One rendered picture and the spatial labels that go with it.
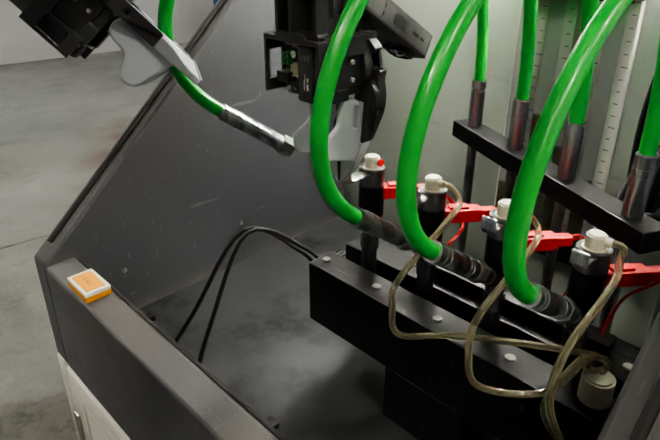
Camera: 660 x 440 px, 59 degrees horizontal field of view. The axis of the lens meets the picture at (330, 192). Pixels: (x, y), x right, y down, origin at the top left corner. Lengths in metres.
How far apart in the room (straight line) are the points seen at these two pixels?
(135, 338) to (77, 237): 0.21
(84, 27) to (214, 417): 0.37
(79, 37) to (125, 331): 0.30
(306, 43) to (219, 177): 0.44
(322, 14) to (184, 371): 0.35
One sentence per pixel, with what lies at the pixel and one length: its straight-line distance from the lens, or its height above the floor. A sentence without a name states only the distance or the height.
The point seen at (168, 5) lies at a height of 1.27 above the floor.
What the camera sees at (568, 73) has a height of 1.26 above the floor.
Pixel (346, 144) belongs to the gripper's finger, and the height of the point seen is 1.15.
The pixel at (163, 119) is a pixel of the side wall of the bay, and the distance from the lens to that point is 0.82.
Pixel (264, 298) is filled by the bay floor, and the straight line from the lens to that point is 0.88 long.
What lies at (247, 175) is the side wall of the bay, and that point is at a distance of 0.92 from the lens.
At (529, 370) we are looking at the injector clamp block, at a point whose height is 0.98.
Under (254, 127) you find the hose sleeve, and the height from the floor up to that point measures 1.14.
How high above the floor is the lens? 1.34
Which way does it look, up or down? 25 degrees down
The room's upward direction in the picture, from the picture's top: straight up
